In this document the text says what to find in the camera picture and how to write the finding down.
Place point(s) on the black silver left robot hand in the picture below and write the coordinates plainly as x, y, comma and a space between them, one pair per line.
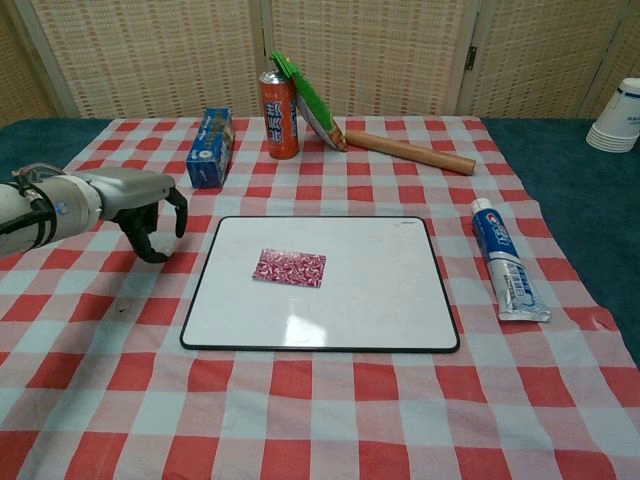
130, 192

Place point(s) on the red patterned candy packet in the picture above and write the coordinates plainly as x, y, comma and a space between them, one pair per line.
290, 268

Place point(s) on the white board black frame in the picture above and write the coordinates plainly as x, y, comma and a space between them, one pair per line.
380, 300

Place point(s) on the blue rectangular carton box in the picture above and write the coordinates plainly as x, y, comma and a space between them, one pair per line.
210, 155

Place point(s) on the woven bamboo screen panel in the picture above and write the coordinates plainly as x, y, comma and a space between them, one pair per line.
620, 40
150, 55
540, 55
380, 55
20, 75

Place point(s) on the orange drink can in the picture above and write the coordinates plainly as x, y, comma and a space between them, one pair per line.
277, 125

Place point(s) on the green snack bag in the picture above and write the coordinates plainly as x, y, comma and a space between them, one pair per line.
316, 107

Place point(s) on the wooden rolling pin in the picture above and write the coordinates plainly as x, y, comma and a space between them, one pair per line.
410, 151

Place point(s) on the red white checkered tablecloth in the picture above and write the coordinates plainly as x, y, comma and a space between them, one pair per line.
320, 410

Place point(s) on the metal screen hinge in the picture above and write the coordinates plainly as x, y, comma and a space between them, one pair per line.
471, 57

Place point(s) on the blue white toothpaste tube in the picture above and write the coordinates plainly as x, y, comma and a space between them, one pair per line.
505, 255

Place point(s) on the dark blue table cover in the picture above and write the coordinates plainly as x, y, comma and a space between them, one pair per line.
575, 200

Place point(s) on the white paper cup stack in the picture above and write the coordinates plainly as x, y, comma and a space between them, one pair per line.
617, 125

